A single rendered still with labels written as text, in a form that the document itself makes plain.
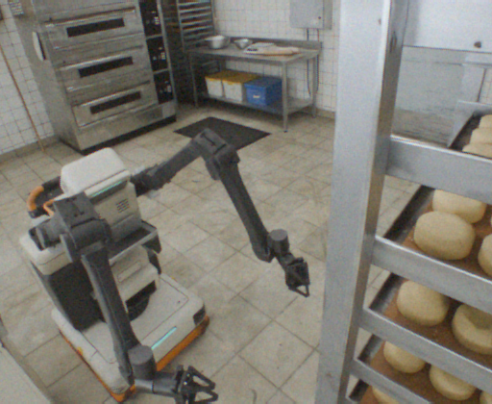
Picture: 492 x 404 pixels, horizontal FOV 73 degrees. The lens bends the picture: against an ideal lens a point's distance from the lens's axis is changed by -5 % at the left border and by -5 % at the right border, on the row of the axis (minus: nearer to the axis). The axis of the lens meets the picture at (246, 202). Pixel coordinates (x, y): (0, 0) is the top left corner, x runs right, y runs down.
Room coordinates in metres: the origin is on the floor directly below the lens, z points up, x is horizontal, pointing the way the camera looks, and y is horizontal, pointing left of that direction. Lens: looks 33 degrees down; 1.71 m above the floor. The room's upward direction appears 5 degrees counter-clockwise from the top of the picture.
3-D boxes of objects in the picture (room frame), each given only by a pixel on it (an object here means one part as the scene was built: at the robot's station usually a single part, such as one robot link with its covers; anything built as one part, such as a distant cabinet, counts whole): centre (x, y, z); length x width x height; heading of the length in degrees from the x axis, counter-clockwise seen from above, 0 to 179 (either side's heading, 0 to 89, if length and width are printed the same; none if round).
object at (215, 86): (5.42, 0.17, 0.36); 0.47 x 0.39 x 0.26; 131
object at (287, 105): (5.01, -0.21, 0.49); 1.90 x 0.72 x 0.98; 43
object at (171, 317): (1.28, 0.72, 0.16); 0.67 x 0.64 x 0.25; 47
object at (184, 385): (0.45, 0.16, 0.90); 0.09 x 0.07 x 0.07; 76
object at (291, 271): (0.77, -0.15, 0.89); 0.09 x 0.07 x 0.07; 17
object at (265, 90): (4.79, -0.41, 0.36); 0.47 x 0.38 x 0.26; 134
